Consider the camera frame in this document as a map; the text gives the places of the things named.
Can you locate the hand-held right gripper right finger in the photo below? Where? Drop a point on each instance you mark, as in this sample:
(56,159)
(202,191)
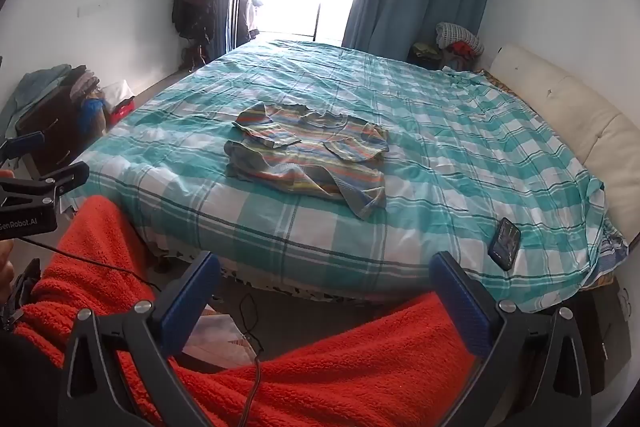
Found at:
(462,302)

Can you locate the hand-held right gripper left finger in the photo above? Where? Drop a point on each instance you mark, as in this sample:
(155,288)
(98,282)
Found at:
(192,294)

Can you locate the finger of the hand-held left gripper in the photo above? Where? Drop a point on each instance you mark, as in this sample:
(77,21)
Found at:
(22,144)
(70,174)

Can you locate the striped knit sweater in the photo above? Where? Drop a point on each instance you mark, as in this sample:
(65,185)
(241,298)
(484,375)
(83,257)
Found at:
(310,152)

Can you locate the pile of folded clothes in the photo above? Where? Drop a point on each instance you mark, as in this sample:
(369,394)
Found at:
(86,81)

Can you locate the red crumpled clothes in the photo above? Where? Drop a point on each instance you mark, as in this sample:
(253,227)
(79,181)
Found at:
(462,50)

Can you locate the person's left hand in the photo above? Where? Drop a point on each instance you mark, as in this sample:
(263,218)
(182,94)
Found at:
(4,272)

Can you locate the brown cabinet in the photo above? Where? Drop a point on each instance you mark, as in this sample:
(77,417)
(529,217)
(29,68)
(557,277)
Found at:
(47,127)

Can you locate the pale printed sheet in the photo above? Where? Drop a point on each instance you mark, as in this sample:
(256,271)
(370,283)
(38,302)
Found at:
(220,337)

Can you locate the grey-blue draped cloth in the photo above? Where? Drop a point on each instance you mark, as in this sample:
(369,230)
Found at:
(35,84)

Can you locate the blue bag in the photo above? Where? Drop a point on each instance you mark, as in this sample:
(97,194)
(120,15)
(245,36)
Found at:
(92,114)

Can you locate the black smartphone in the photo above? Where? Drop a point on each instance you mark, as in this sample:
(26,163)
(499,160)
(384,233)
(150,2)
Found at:
(505,243)

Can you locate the red box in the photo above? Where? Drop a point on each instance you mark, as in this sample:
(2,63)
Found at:
(124,111)

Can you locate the white plastic bag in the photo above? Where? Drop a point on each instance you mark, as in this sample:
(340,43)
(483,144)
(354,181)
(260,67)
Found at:
(117,91)

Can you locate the dark bedside cabinet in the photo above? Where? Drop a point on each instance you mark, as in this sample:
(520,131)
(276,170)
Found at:
(602,312)

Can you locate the teal checkered bed sheet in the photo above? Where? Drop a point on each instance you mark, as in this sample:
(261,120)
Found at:
(440,127)

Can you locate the dark hanging coat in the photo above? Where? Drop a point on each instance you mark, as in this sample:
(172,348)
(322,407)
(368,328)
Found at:
(197,7)

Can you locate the cream padded headboard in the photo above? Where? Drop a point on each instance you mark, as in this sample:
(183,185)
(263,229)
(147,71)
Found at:
(580,117)

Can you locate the dark garment behind glass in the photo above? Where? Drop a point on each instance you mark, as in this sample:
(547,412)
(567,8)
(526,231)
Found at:
(249,14)

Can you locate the white patterned folded blanket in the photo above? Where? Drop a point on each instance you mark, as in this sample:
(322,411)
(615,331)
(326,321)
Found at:
(457,34)

